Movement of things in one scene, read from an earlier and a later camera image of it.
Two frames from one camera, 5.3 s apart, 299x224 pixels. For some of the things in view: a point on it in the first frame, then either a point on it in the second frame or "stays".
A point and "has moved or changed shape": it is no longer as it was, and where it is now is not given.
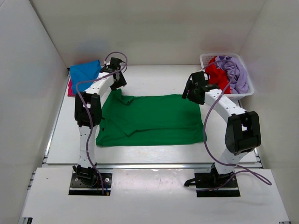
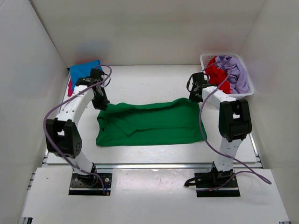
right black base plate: x=209 y=185 stays
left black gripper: x=122 y=82 to x=101 y=104
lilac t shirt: x=240 y=83 stays
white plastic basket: x=231 y=96 stays
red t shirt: x=217 y=77 stays
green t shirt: x=126 y=120 has moved or changed shape
